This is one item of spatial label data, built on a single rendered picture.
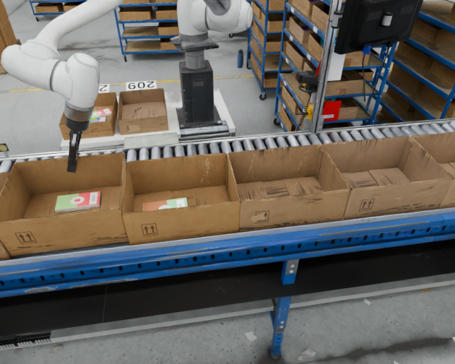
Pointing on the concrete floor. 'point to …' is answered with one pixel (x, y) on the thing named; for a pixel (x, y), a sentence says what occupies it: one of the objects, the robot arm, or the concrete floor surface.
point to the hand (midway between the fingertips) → (72, 163)
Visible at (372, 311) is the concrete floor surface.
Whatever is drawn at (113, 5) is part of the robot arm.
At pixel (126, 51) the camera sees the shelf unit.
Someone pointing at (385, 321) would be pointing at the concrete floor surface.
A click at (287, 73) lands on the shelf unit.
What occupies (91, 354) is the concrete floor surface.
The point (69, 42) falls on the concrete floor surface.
